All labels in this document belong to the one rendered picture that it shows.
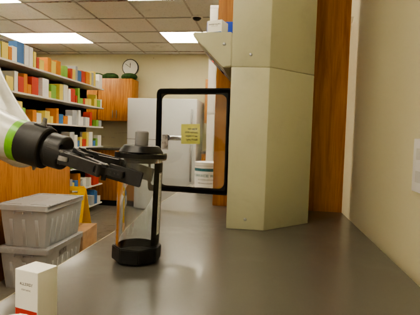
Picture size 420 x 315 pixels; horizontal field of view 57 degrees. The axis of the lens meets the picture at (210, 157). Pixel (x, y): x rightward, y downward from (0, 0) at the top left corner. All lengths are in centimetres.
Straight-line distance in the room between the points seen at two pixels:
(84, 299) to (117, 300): 5
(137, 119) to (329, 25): 504
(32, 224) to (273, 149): 240
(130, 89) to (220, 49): 567
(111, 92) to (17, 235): 404
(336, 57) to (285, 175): 55
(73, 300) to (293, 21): 94
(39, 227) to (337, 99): 240
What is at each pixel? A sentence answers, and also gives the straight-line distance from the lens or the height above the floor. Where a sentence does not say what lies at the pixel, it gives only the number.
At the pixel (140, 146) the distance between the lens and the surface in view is 78.
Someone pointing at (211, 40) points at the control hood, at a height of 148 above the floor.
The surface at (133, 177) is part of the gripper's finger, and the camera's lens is 78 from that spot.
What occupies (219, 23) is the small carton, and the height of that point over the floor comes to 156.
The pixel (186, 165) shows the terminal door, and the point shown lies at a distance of 148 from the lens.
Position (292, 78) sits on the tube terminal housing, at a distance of 120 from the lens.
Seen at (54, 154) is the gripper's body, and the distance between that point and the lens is 86.
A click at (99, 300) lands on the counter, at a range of 68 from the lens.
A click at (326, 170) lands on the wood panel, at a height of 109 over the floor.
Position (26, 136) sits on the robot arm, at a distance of 88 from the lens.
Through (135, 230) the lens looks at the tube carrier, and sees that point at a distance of 80.
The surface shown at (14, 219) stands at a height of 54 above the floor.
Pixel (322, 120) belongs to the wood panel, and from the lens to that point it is 151.
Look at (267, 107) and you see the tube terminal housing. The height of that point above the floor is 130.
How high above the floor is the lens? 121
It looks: 3 degrees down
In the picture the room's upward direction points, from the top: 2 degrees clockwise
